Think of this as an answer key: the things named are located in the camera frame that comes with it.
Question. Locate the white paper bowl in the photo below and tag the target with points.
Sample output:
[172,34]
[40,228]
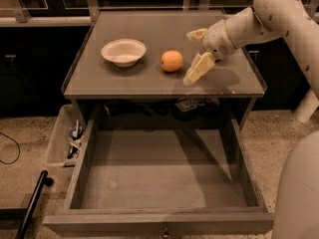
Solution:
[123,52]

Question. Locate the metal railing frame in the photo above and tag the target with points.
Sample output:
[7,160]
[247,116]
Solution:
[86,12]

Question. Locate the open grey top drawer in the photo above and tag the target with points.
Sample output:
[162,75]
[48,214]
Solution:
[157,176]

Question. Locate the orange fruit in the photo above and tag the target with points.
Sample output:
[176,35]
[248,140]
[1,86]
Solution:
[171,61]

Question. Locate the clutter inside plastic bin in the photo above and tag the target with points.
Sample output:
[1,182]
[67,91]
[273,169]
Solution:
[75,136]

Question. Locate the black bar handle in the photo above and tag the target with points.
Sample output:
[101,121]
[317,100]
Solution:
[42,181]

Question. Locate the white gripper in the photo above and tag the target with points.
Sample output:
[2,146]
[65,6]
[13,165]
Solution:
[215,39]

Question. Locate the grey cabinet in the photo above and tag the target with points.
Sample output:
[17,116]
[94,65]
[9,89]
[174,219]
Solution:
[159,73]

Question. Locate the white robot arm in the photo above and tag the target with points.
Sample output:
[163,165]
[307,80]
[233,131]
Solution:
[289,37]

